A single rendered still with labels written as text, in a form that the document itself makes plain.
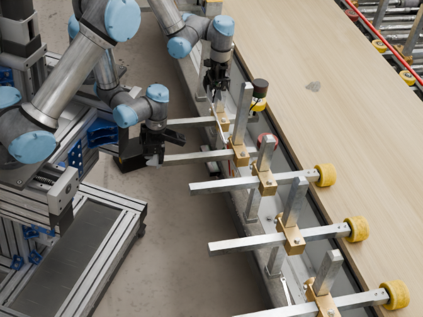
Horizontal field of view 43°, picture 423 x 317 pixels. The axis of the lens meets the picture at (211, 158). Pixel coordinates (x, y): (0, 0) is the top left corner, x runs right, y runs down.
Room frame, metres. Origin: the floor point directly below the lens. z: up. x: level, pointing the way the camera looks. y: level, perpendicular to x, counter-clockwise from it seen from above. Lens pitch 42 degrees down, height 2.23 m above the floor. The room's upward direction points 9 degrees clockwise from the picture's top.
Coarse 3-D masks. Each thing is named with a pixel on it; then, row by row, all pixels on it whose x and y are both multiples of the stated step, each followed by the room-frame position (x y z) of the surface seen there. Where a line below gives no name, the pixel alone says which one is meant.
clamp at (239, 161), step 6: (228, 138) 1.63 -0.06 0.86; (228, 144) 1.61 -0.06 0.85; (234, 150) 1.55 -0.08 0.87; (240, 150) 1.55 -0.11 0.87; (246, 150) 1.56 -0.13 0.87; (234, 156) 1.54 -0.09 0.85; (240, 156) 1.52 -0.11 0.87; (246, 156) 1.53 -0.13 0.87; (234, 162) 1.53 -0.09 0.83; (240, 162) 1.51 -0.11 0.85; (246, 162) 1.52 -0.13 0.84
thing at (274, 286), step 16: (176, 64) 2.38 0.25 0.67; (192, 64) 2.36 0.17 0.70; (192, 80) 2.22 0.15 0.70; (192, 96) 2.08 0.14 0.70; (192, 112) 2.05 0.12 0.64; (208, 112) 1.98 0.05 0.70; (208, 128) 1.86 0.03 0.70; (208, 144) 1.78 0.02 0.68; (224, 176) 1.57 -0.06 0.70; (240, 176) 1.59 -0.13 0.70; (224, 192) 1.53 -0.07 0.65; (240, 192) 1.50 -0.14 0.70; (240, 208) 1.41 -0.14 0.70; (240, 224) 1.34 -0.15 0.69; (256, 224) 1.34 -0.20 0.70; (256, 256) 1.20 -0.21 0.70; (256, 272) 1.15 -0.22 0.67; (272, 288) 1.07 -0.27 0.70; (288, 288) 1.08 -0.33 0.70; (272, 304) 1.01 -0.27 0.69
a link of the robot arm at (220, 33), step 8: (216, 16) 1.69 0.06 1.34; (224, 16) 1.70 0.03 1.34; (216, 24) 1.66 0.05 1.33; (224, 24) 1.65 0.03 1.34; (232, 24) 1.66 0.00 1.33; (208, 32) 1.66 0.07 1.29; (216, 32) 1.65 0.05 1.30; (224, 32) 1.65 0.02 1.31; (232, 32) 1.67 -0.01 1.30; (208, 40) 1.66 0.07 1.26; (216, 40) 1.65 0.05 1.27; (224, 40) 1.65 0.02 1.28; (232, 40) 1.68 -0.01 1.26; (216, 48) 1.65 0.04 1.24; (224, 48) 1.65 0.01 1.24
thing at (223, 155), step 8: (200, 152) 1.52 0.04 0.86; (208, 152) 1.53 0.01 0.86; (216, 152) 1.53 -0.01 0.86; (224, 152) 1.54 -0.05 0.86; (232, 152) 1.55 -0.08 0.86; (248, 152) 1.56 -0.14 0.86; (256, 152) 1.57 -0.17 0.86; (168, 160) 1.45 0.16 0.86; (176, 160) 1.46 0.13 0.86; (184, 160) 1.47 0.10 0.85; (192, 160) 1.48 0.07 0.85; (200, 160) 1.49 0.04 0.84; (208, 160) 1.50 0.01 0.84; (216, 160) 1.51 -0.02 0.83
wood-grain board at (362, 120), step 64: (256, 0) 2.77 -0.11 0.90; (320, 0) 2.89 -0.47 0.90; (256, 64) 2.13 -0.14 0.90; (320, 64) 2.21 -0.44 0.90; (384, 64) 2.30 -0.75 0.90; (320, 128) 1.73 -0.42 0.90; (384, 128) 1.79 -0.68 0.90; (320, 192) 1.36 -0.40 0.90; (384, 192) 1.41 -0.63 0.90; (384, 256) 1.12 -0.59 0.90
